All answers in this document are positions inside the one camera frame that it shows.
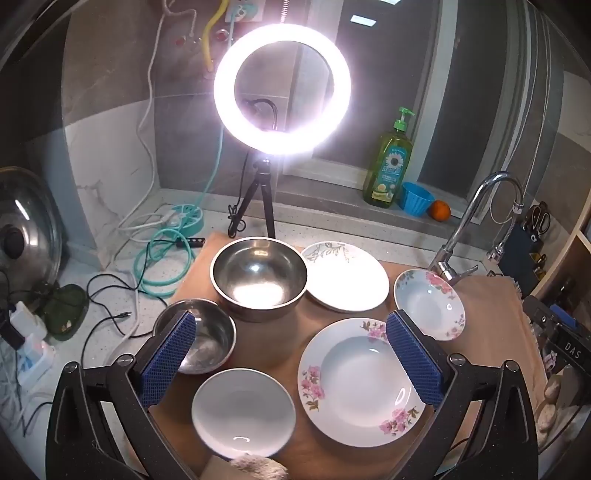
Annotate black tripod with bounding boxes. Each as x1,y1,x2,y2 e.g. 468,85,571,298
229,157,278,241

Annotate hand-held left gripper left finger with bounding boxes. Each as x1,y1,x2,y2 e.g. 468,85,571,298
45,310,218,480

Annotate green dish soap bottle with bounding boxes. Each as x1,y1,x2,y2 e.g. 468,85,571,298
362,107,414,209

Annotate blue silicone cup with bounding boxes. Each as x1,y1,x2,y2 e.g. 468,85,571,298
398,181,435,217

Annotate teal round reel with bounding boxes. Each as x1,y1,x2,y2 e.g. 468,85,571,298
173,205,204,232

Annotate fluffy beige cloth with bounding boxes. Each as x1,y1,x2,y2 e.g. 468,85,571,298
229,456,289,480

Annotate small floral deep plate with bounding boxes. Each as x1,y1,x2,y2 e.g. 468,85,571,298
393,269,467,341

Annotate wall socket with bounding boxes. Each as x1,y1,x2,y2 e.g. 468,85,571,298
224,0,266,23

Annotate chrome sprayer hose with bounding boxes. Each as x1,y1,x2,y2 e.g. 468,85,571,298
487,203,525,264

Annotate black scissors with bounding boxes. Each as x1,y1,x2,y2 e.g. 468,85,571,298
526,202,552,241

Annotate white ring light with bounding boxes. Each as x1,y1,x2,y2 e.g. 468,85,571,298
213,25,352,160

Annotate yellow hose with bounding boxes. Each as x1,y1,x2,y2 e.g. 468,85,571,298
202,0,230,72

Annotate plain white plate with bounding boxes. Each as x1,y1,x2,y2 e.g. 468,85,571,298
191,368,296,460

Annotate black cable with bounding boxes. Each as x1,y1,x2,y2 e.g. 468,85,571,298
226,152,251,238

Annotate wooden shelf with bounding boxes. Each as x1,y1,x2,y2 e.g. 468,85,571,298
531,198,591,324

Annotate small steel bowl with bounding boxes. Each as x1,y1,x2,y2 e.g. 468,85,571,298
153,298,237,374

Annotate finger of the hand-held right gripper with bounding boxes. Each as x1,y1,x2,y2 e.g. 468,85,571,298
523,295,583,333

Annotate glass pot lid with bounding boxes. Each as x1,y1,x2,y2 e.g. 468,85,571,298
0,167,63,296

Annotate white leaf print plate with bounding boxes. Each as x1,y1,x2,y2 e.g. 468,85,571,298
300,241,391,312

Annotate white power strip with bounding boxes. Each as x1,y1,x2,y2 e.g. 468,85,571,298
16,339,56,386

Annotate window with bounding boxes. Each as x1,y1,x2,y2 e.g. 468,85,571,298
284,0,568,190

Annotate white cable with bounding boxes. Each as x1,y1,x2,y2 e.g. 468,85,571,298
117,9,185,241

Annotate white charger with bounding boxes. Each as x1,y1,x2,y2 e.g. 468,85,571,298
9,302,47,340

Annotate chrome faucet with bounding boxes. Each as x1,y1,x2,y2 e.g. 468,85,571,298
427,172,525,287

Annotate large steel bowl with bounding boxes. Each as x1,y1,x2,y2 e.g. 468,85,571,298
210,237,308,322

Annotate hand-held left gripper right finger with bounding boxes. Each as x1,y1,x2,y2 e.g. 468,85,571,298
385,310,539,480

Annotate large floral deep plate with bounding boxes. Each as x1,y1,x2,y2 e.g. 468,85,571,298
298,318,428,446

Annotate black utensil holder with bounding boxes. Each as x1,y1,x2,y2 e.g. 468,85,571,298
512,222,552,287

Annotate person's right hand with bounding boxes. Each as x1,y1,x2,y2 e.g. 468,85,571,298
537,375,563,431

